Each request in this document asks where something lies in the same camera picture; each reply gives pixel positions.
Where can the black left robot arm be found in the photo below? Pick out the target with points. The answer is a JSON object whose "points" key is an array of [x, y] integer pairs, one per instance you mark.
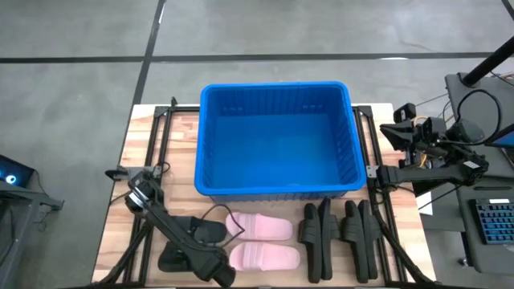
{"points": [[168, 225]]}

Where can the pink rubber slide sandal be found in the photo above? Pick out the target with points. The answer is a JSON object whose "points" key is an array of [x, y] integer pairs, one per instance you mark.
{"points": [[259, 226], [265, 257]]}

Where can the blue screen laptop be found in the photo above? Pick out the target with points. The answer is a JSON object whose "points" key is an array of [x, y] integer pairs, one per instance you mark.
{"points": [[507, 139]]}

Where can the white paper sheet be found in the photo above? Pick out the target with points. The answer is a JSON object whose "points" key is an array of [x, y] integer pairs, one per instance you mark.
{"points": [[427, 204]]}

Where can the backlit computer keyboard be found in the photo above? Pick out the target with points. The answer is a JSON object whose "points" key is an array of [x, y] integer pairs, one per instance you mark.
{"points": [[496, 221]]}

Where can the computer with glowing fan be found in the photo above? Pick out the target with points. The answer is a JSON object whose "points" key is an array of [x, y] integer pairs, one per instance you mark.
{"points": [[16, 170]]}

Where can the grey desk panel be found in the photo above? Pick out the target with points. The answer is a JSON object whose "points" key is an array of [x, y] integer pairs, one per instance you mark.
{"points": [[478, 114], [494, 259]]}

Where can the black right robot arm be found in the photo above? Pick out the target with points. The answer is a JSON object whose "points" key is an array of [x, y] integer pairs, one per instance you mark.
{"points": [[425, 173]]}

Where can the blue plastic bin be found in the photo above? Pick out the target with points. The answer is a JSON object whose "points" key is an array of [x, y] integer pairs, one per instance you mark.
{"points": [[281, 152]]}

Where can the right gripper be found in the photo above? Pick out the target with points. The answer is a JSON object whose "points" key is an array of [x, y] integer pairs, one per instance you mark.
{"points": [[429, 134]]}

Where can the black round pole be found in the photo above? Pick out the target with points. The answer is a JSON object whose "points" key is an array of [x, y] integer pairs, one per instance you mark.
{"points": [[486, 62]]}

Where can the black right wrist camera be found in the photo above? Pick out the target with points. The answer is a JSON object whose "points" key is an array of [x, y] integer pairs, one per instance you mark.
{"points": [[405, 112]]}

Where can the grey metal bracket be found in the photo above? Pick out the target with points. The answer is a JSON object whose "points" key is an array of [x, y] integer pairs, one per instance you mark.
{"points": [[371, 172]]}

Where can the grey metal cart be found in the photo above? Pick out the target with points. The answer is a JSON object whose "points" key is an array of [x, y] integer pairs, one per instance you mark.
{"points": [[16, 225]]}

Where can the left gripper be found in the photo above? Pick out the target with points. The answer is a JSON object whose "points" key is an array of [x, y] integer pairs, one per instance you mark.
{"points": [[219, 271]]}

